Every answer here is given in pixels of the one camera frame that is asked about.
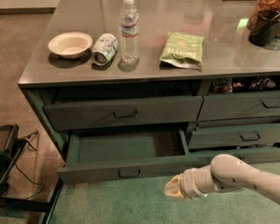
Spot clear plastic water bottle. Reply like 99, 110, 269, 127
119, 0, 140, 63

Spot black cable on floor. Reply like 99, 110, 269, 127
8, 159, 46, 203

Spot black equipment stand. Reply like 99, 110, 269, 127
0, 123, 63, 224

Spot white paper bowl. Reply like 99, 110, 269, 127
48, 32, 92, 59

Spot dark grey cabinet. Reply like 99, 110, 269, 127
19, 0, 280, 168

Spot green chip bag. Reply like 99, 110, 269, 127
160, 32, 203, 71

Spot yellowish white gripper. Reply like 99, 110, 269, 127
164, 175, 184, 199

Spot snack bags in drawer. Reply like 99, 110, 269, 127
210, 76, 280, 93

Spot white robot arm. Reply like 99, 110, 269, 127
164, 154, 280, 205

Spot green white soda can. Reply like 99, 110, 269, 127
92, 34, 118, 65

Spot drawer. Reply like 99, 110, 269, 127
44, 95, 203, 131
198, 91, 280, 121
58, 129, 199, 183
189, 123, 280, 149
191, 147, 280, 165

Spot black mesh cup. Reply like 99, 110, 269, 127
248, 9, 280, 47

